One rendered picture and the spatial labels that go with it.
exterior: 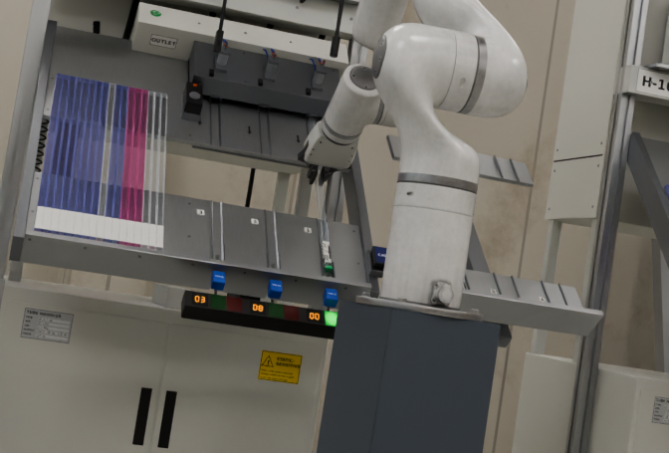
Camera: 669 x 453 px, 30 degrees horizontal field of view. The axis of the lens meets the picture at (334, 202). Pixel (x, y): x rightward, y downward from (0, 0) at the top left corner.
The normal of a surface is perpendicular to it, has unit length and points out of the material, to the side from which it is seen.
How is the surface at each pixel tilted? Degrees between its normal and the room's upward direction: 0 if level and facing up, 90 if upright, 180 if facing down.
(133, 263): 133
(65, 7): 90
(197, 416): 90
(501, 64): 77
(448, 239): 90
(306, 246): 44
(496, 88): 110
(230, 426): 90
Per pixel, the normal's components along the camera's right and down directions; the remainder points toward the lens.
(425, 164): -0.36, -0.14
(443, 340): 0.40, 0.00
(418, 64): 0.17, -0.09
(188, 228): 0.29, -0.73
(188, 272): 0.08, 0.66
